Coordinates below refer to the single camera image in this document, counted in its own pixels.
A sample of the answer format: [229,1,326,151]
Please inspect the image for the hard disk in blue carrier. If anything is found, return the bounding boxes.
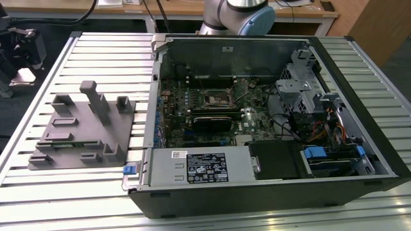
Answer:
[301,147,357,178]

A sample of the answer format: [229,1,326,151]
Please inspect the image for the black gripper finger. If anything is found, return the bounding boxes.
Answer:
[0,36,17,79]
[11,33,33,73]

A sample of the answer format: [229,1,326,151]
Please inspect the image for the grey parts rack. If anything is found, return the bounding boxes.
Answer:
[28,80,137,170]

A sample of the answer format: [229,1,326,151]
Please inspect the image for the black graphics card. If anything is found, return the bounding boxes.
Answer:
[190,116,232,133]

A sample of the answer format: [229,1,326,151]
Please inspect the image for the silver power supply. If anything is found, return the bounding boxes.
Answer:
[137,147,257,191]

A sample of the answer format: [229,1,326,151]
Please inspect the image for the large white box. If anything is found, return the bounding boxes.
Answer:
[97,0,122,9]

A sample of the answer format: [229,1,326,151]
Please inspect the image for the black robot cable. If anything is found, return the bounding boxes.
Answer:
[7,0,98,26]

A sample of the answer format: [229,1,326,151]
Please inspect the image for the coloured wire bundle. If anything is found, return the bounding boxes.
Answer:
[308,108,349,145]

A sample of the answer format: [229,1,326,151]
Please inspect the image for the metal drive cage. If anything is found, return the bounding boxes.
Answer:
[273,49,324,114]

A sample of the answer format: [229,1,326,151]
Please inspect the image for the black plastic shroud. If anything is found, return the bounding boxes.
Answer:
[248,141,317,180]

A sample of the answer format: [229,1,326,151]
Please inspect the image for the green motherboard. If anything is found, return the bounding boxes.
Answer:
[156,77,280,149]

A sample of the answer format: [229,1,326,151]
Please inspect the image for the wooden cabinet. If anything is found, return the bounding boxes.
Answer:
[326,0,411,69]

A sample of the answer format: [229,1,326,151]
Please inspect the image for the grey case hinge block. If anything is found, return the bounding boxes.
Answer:
[149,34,168,53]

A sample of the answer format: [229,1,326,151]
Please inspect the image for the silver disk bay frame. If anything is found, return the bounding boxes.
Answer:
[312,92,377,176]

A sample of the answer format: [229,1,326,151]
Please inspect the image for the green RAM stick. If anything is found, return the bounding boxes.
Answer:
[50,141,98,147]

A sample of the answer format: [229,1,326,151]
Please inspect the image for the CPU socket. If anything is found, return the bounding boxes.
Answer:
[204,89,238,107]

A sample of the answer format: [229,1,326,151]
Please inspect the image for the black PC case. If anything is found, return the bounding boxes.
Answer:
[120,33,411,219]

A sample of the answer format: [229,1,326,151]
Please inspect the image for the wooden desk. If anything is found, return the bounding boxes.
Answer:
[0,0,341,33]

